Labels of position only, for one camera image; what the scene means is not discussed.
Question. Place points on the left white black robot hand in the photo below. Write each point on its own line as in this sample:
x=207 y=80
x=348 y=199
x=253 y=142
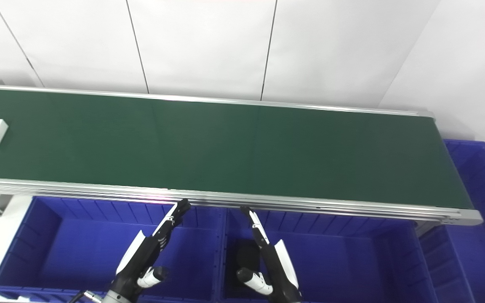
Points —
x=141 y=256

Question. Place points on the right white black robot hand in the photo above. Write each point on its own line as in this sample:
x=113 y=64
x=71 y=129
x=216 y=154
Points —
x=278 y=269

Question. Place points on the black part in bin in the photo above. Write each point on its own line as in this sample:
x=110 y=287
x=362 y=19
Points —
x=249 y=254

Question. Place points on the blue plastic bin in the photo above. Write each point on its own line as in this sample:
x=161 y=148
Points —
x=331 y=261
x=78 y=252
x=478 y=189

